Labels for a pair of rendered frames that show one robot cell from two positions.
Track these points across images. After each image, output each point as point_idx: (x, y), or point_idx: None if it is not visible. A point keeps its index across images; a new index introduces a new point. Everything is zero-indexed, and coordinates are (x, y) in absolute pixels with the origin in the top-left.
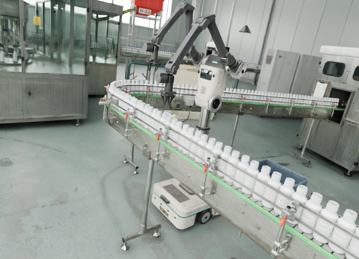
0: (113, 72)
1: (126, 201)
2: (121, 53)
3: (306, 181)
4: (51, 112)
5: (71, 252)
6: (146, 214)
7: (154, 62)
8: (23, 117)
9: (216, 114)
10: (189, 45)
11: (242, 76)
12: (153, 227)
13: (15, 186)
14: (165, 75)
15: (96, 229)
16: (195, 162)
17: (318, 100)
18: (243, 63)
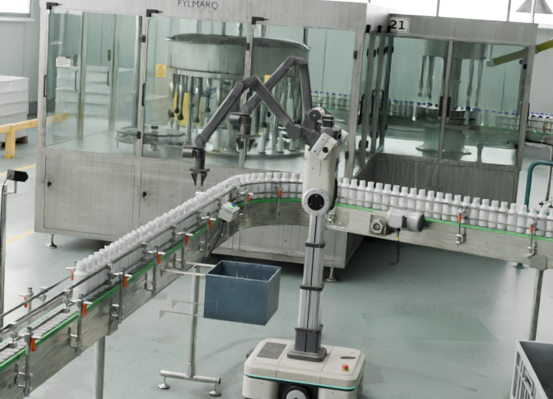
0: (506, 187)
1: (234, 364)
2: (547, 138)
3: (262, 282)
4: (277, 244)
5: (113, 370)
6: (190, 345)
7: (242, 138)
8: (233, 246)
9: None
10: (221, 114)
11: None
12: (206, 376)
13: (137, 316)
14: (190, 149)
15: (159, 368)
16: None
17: None
18: (325, 137)
